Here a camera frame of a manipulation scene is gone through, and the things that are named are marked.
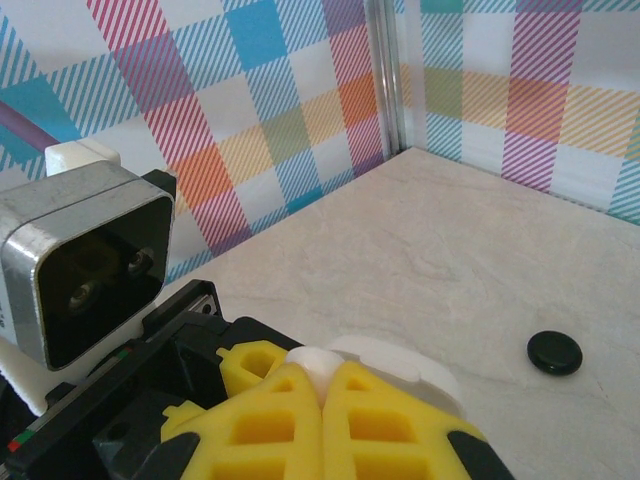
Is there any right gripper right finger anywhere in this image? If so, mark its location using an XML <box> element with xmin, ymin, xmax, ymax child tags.
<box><xmin>322</xmin><ymin>359</ymin><xmax>517</xmax><ymax>480</ymax></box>

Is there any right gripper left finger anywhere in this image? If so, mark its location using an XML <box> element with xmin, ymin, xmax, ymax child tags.
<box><xmin>142</xmin><ymin>360</ymin><xmax>327</xmax><ymax>480</ymax></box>

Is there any white earbud charging case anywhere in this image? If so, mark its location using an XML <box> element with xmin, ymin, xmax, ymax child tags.
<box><xmin>285</xmin><ymin>333</ymin><xmax>467</xmax><ymax>419</ymax></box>

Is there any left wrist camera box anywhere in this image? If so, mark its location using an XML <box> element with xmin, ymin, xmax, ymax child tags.
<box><xmin>0</xmin><ymin>141</ymin><xmax>177</xmax><ymax>416</ymax></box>

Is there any aluminium frame post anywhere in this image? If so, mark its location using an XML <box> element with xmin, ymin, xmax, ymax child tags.
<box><xmin>368</xmin><ymin>0</ymin><xmax>407</xmax><ymax>155</ymax></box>

